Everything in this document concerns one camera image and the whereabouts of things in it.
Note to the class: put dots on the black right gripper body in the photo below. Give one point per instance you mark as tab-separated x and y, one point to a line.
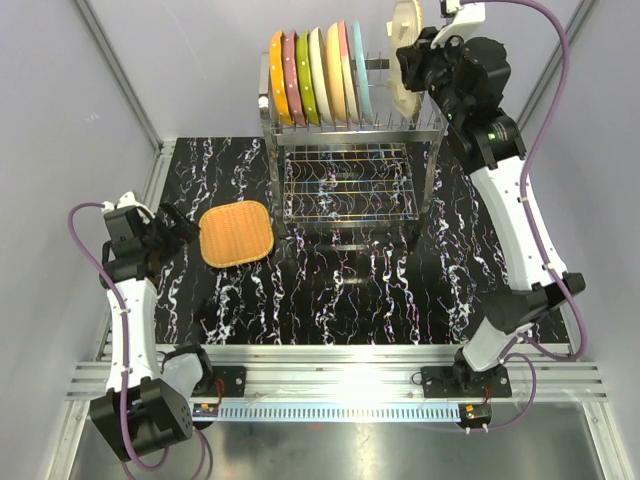
431	70

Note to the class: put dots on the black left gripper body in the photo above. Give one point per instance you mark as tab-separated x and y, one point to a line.
163	240

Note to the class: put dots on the woven wicker tray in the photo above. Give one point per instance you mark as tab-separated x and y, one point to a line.
235	234
403	30

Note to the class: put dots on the blue and cream plate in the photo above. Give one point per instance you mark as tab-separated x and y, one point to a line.
362	75

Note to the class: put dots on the pink and cream plate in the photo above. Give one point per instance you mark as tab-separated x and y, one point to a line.
348	76

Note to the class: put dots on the tan plate with bear drawing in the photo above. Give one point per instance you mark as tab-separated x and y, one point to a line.
334	72

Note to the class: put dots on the cream plate with drawing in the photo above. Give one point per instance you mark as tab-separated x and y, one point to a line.
318	70

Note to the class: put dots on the yellow-green dotted plate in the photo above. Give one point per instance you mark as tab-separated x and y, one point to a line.
305	80

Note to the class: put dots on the pink dotted plate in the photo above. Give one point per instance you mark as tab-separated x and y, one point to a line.
291	79

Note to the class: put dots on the orange dotted plate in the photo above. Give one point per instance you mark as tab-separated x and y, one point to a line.
277	79

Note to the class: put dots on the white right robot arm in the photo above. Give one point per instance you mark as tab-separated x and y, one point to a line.
492	154

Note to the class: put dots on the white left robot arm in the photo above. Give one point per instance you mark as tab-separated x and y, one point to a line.
146	405

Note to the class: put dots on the stainless steel dish rack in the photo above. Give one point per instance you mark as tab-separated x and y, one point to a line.
352	176

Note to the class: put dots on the black marble pattern mat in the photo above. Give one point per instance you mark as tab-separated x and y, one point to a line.
337	287

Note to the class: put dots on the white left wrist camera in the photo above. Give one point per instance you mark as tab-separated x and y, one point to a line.
128	200

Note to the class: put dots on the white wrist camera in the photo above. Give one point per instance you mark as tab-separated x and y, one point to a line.
462	18
128	200

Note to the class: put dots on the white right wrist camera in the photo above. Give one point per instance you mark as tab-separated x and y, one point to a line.
462	18

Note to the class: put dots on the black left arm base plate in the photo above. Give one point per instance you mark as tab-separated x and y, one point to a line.
230	380

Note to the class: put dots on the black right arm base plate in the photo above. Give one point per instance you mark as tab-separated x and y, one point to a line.
437	382

